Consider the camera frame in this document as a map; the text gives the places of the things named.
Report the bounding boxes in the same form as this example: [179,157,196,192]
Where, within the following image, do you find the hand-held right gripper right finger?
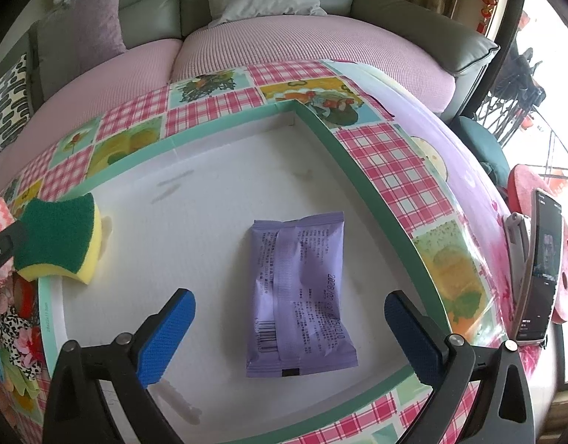
[383,289,539,444]

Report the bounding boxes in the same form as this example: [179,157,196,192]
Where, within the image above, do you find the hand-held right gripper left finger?
[42,288,196,444]

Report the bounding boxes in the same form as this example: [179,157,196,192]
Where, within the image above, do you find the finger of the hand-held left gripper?
[0,221,29,278]

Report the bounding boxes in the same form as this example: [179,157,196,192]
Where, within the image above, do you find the green and yellow sponge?
[14,194,112,285]

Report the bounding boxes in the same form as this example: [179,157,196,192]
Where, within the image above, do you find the purple packet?
[246,211,360,379]

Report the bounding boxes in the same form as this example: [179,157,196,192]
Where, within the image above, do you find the white tray with teal rim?
[36,99,451,444]

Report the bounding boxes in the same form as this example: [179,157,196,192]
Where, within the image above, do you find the leopard print scrunchie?
[0,307,41,347]

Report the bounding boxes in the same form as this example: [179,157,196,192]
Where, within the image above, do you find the white phone stand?
[503,213,532,301]

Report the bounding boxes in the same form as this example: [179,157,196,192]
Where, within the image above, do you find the black and white patterned cushion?
[0,53,35,160]

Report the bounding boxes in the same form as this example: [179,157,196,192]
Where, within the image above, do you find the smartphone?
[515,188,564,344]

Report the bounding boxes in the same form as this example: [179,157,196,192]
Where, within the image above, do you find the dark teal stool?
[450,115,509,186]

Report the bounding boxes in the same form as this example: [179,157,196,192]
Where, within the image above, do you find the pink sofa seat cover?
[173,14,457,116]
[0,39,183,162]

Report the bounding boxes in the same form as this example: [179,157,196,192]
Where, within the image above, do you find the purple cushion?
[36,0,127,98]

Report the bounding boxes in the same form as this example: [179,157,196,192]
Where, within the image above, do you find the black metal rack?
[475,41,548,142]

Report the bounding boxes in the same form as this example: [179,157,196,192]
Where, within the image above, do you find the sofa with pink cover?
[0,0,502,158]

